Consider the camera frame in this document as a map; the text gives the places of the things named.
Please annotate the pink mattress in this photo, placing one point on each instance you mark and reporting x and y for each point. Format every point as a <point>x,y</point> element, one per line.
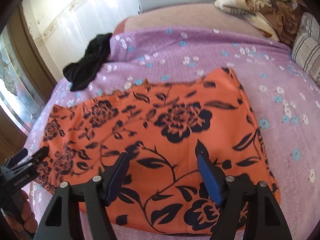
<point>201,15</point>

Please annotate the orange black floral garment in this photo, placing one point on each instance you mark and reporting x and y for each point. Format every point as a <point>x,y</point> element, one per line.
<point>161,128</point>

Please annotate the person's left hand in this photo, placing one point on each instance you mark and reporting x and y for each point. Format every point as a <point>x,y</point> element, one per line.
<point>29,221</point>

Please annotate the frosted glass door panel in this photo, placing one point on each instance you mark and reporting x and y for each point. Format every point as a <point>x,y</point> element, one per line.
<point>19,98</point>

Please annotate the purple floral bed sheet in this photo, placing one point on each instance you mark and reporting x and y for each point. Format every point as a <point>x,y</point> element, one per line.
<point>284,100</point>

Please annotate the brown wooden door frame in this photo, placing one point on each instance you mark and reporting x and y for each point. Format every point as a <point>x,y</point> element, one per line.
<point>28,55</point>

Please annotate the black crumpled garment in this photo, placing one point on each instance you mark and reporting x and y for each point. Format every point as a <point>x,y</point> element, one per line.
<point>81,73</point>

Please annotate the striped grey pillow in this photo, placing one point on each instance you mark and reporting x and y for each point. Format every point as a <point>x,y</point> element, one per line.
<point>305,51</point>

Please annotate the brown beige floral blanket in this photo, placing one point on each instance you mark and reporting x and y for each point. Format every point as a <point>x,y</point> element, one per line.
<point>278,20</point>

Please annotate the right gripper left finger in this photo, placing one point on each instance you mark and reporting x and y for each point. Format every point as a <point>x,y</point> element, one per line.
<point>61,219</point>

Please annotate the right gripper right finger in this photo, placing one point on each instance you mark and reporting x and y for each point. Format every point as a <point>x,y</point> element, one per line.
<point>265,219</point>

